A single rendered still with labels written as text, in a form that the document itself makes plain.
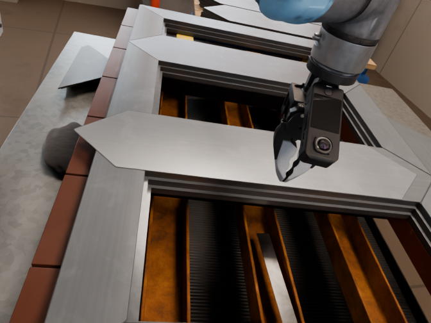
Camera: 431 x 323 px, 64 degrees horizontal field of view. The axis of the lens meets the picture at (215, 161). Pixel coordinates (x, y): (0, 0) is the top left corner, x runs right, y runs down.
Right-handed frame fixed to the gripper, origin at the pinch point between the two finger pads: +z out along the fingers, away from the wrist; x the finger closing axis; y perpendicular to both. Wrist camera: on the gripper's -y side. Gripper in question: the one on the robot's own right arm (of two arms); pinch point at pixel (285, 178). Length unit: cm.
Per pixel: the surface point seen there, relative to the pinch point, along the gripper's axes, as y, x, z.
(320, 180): 9.0, -9.8, 5.6
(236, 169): 6.1, 7.4, 5.6
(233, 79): 46.8, 10.4, 7.0
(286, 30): 101, -8, 6
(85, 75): 49, 54, 19
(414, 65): 296, -168, 64
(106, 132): 7.6, 33.1, 5.5
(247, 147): 14.2, 5.4, 5.6
